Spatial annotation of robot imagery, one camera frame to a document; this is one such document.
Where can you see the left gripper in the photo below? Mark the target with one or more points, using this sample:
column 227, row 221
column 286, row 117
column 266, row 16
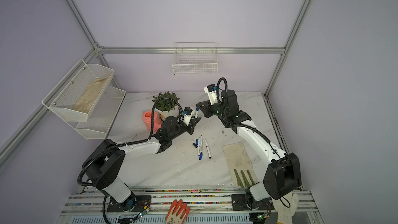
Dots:
column 189, row 126

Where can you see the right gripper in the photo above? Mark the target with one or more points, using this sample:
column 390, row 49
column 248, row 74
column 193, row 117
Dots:
column 207, row 110

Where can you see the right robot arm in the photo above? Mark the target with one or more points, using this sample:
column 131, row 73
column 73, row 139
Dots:
column 283, row 174

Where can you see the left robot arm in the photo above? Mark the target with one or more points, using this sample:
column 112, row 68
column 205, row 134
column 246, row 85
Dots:
column 104, row 168

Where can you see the white pen with blue cap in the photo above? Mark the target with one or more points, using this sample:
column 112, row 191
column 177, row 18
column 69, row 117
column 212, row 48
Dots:
column 201, row 143

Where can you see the white pen right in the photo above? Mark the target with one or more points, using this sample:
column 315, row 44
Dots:
column 208, row 149

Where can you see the white pen blue end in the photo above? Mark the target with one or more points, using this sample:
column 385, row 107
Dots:
column 198, row 146

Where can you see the green potted plant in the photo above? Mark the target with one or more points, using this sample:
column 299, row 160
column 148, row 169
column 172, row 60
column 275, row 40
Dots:
column 166, row 105

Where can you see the pink watering can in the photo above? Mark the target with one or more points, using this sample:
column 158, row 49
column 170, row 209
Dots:
column 152, row 120

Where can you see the beige green work glove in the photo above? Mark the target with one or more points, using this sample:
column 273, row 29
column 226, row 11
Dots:
column 240, row 165

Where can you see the orange rubber glove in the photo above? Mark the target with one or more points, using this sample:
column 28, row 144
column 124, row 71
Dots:
column 177, row 213

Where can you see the white two-tier mesh shelf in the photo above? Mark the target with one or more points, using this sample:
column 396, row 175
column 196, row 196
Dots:
column 98, row 122

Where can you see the white knit glove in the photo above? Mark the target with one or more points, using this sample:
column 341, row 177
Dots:
column 286, row 208

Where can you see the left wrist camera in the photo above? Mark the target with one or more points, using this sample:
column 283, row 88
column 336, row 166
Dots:
column 187, row 115

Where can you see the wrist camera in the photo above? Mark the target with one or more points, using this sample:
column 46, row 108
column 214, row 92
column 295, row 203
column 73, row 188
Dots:
column 187, row 115
column 211, row 91

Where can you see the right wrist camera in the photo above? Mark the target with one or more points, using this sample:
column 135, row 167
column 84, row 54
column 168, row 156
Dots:
column 211, row 91

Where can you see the white wire wall basket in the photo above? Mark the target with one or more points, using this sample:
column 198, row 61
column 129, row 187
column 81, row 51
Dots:
column 192, row 58

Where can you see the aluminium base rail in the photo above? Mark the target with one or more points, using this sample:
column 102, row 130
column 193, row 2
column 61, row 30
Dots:
column 211, row 206

